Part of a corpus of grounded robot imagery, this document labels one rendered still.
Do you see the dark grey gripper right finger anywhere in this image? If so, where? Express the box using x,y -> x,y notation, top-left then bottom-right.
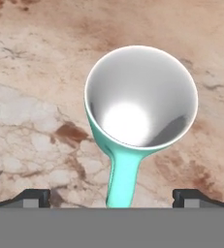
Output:
172,188 -> 224,209

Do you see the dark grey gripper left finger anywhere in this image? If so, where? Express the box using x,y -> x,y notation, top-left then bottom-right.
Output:
0,188 -> 51,209

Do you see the turquoise mug with white inside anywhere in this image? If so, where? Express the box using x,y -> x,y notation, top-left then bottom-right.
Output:
83,45 -> 200,209

